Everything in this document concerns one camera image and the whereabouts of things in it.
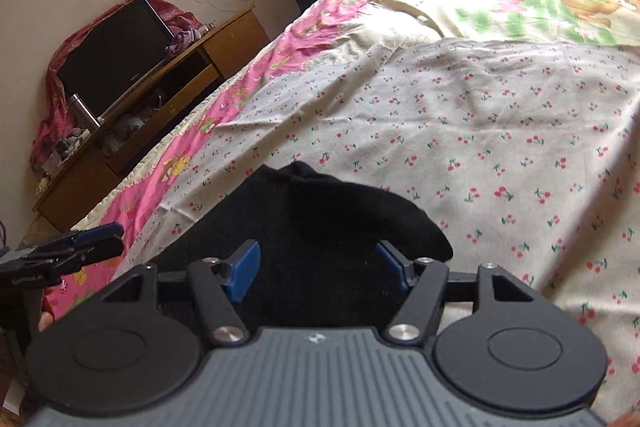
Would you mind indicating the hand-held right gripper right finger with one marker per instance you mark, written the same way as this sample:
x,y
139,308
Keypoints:
x,y
392,264

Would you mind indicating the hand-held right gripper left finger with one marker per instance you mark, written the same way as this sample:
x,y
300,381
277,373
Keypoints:
x,y
245,269

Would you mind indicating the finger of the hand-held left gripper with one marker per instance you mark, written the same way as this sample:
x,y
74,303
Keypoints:
x,y
102,232
95,252

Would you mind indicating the black pants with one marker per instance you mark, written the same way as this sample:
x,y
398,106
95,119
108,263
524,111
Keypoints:
x,y
325,217

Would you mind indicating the person's left hand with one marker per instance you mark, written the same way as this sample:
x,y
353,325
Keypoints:
x,y
46,322

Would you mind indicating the pile of small clutter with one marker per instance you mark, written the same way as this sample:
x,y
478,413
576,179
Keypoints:
x,y
62,152

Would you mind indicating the steel thermos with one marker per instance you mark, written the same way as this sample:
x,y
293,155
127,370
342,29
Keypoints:
x,y
86,111

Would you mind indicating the cherry print bedsheet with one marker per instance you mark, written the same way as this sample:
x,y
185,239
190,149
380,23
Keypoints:
x,y
450,132

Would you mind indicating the pink cloth cover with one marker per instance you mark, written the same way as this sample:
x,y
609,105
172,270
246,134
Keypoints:
x,y
55,67

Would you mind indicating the black television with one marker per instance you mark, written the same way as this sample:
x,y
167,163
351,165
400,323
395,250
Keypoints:
x,y
115,52

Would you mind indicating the wooden cabinet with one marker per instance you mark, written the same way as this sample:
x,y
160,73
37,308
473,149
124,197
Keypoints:
x,y
200,57

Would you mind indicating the purple cloth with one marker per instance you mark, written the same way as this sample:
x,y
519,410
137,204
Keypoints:
x,y
187,38

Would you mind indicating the bed with cherry print sheet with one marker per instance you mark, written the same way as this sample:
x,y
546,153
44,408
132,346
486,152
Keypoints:
x,y
500,2

